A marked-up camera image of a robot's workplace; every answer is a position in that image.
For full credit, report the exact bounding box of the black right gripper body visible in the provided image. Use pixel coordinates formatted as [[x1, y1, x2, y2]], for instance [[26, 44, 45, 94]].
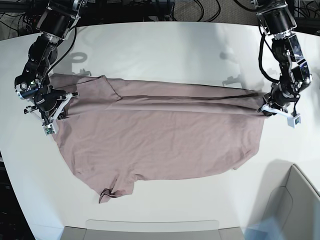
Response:
[[33, 85, 67, 119]]

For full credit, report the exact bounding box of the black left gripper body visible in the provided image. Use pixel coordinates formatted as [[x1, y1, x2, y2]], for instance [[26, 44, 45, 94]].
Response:
[[262, 83, 300, 113]]

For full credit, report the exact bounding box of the pink T-shirt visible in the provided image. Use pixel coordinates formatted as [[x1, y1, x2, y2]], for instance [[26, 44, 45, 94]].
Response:
[[50, 74, 265, 203]]

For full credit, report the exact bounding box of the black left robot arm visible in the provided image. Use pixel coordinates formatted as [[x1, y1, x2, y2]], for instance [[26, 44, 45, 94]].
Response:
[[251, 0, 313, 117]]

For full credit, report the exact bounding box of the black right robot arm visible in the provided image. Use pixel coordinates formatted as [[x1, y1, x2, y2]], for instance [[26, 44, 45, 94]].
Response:
[[14, 0, 87, 124]]

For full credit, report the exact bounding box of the grey bin right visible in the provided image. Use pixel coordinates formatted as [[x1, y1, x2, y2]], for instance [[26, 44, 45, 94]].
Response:
[[261, 165, 320, 240]]

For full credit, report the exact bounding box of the blue translucent object corner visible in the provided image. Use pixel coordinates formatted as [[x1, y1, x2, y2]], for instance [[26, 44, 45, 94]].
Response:
[[243, 217, 284, 240]]

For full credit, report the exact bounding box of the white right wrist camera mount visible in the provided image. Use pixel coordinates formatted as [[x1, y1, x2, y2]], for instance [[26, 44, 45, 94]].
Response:
[[23, 91, 79, 136]]

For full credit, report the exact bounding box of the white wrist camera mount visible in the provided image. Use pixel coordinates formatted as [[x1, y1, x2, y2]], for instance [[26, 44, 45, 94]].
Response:
[[23, 91, 79, 136], [257, 104, 302, 128]]

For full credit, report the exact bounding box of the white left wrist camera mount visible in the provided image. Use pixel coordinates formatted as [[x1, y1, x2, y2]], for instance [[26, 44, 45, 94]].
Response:
[[257, 104, 302, 128]]

